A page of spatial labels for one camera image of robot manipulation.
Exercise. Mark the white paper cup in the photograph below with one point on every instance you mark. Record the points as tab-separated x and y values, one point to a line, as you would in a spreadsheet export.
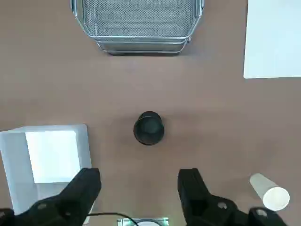
270	193

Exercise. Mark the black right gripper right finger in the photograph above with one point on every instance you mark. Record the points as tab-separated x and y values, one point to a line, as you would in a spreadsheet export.
200	207

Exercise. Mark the translucent plastic bin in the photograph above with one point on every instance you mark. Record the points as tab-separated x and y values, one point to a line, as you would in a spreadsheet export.
14	164

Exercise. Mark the black mesh pen cup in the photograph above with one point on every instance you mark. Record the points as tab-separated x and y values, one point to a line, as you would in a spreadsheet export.
148	129

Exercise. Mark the white clipboard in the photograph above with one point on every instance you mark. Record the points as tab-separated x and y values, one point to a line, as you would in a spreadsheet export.
272	40

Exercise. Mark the silver mesh file organizer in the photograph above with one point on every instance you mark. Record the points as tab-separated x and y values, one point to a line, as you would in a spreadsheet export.
141	21

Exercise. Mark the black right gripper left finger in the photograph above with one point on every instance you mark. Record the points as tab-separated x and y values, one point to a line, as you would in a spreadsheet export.
70	202

